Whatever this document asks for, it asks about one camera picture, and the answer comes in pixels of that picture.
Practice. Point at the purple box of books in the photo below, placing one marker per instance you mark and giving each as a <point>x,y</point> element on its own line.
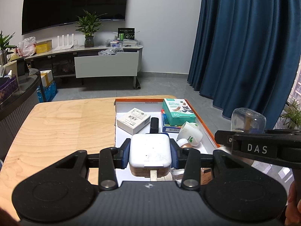
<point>8,87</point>

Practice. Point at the white power adapter box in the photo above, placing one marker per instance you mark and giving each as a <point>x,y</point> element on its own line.
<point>133,121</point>

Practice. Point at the black glass side table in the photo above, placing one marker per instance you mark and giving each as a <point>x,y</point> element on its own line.
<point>16,108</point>

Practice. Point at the potted plant by window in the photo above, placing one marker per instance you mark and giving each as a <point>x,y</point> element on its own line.
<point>291,115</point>

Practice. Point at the red playing card box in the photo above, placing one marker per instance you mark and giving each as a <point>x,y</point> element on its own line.
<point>166,127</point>

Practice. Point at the blue curtain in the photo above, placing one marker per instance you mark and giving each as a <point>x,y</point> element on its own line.
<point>246,54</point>

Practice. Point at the black green product box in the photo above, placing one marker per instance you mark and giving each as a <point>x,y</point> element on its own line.
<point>127,33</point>

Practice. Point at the clutter of packets on console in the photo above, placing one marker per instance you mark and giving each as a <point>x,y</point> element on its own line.
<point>116,46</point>

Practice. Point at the black usb charger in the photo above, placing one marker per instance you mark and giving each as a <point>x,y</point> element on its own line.
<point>154,125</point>

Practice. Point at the white plastic bag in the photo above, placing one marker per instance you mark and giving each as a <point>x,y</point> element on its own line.
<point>27,48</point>

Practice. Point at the potted green bamboo plant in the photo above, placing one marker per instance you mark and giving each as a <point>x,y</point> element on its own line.
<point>89,24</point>

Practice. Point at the white wifi router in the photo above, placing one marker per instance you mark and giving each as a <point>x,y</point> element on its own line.
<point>64,42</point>

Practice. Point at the teal band-aid box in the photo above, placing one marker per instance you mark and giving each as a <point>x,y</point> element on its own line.
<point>178,111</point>

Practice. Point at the orange-rimmed white tray box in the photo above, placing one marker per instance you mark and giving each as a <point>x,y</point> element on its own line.
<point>153,108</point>

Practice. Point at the wall-mounted black television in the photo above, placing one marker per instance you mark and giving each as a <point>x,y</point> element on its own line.
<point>42,14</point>

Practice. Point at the person's right hand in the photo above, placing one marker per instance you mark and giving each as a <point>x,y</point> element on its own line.
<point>293,208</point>

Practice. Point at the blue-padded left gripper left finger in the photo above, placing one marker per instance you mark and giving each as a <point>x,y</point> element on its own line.
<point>125,150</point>

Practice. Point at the bronze cream tube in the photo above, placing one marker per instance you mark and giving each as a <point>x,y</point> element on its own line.
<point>206,173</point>

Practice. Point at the white mosquito repellent plug heater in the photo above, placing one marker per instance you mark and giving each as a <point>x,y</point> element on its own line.
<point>247,121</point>

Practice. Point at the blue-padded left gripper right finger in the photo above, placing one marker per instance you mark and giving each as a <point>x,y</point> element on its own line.
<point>174,148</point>

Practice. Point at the white cube charger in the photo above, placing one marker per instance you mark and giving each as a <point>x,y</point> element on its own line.
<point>150,152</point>

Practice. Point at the white yellow carton on floor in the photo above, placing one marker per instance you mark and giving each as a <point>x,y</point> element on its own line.
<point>46,77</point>

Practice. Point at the white TV console cabinet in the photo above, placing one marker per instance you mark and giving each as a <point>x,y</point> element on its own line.
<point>81,63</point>

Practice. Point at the yellow cardboard box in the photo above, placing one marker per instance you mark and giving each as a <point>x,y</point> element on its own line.
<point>43,46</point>

